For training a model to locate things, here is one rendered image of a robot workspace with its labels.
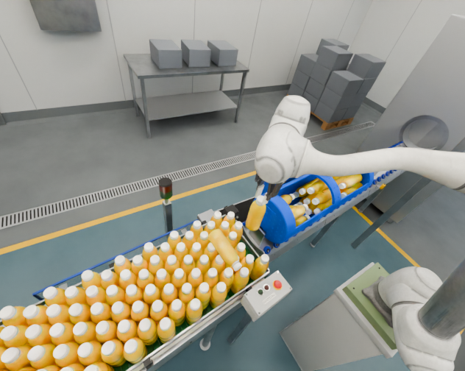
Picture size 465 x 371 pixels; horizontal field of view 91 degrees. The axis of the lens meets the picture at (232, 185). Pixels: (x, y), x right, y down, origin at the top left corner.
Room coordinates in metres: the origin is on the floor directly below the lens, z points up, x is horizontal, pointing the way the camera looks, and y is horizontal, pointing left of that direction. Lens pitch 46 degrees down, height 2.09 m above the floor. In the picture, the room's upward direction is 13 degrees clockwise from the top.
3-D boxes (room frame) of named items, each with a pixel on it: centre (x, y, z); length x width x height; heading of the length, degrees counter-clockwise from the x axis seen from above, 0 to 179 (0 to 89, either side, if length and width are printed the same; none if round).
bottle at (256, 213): (0.65, -0.13, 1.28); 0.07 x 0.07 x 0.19
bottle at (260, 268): (0.54, -0.23, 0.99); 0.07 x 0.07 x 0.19
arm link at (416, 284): (0.49, -0.86, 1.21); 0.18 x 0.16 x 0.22; 168
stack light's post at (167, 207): (0.73, 0.32, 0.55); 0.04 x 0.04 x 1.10; 44
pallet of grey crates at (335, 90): (4.73, -1.39, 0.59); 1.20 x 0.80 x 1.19; 40
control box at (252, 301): (0.39, -0.26, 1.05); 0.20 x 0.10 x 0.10; 134
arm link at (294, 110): (0.63, -0.12, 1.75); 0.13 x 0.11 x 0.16; 168
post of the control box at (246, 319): (0.39, -0.26, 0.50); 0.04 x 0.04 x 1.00; 44
